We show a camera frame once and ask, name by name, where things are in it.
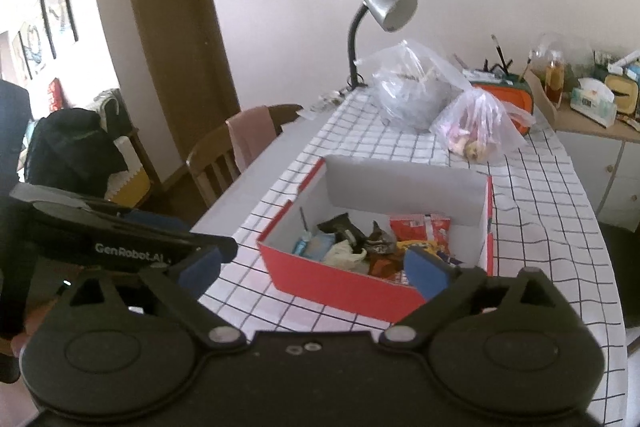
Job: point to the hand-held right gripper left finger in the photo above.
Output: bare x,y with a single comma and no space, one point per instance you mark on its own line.
200,269

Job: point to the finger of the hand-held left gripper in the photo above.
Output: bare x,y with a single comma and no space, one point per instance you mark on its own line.
200,242
150,223

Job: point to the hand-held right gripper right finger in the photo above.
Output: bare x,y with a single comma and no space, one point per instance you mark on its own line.
422,274

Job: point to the yellow snack packet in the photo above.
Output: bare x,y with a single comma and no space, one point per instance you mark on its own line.
417,245

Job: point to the red snack bag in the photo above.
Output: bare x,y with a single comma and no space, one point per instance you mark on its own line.
422,229

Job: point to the red cardboard box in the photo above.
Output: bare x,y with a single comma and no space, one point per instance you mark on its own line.
340,292

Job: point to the light blue snack packet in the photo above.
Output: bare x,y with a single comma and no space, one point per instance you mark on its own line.
306,244

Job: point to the person's left hand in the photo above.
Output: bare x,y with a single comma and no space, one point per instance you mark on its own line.
30,332

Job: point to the red brown snack packet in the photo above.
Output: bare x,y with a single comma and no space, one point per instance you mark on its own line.
382,266

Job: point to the brown wooden chair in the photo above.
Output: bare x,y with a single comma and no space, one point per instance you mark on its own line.
215,167

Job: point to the black jacket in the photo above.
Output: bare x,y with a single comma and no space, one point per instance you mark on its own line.
75,147

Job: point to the pink cloth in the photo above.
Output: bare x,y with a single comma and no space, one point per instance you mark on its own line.
250,137

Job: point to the white checkered tablecloth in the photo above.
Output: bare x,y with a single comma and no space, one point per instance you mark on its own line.
540,227

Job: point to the red hanging decoration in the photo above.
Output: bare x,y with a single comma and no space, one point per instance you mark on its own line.
55,93

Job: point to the small plastic bag pink contents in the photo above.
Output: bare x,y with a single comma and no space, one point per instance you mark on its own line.
475,122

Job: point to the brown wooden door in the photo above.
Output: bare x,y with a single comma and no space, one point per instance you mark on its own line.
180,57

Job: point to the large clear plastic bag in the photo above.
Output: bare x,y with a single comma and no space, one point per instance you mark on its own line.
415,92

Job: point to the small clear wrappers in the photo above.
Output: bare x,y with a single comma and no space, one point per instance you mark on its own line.
327,102

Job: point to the orange container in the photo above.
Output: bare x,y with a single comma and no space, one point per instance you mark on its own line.
510,99

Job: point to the white drawer cabinet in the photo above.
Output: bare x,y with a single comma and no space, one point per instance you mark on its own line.
600,167

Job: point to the brushes in dark holder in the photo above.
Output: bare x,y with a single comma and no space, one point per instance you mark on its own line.
500,62

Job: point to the glass bottle amber liquid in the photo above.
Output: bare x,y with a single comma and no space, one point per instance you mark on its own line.
552,77

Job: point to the light green tissue box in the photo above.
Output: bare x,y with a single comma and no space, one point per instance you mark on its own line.
592,102

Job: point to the silver desk lamp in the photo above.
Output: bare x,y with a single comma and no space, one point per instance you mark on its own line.
385,4

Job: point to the yellow box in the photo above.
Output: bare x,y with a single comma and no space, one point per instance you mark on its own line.
625,92

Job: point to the small framed wall picture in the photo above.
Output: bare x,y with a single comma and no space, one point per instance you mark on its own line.
32,49

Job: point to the large framed wall picture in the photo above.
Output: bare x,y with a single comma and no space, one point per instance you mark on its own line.
60,12

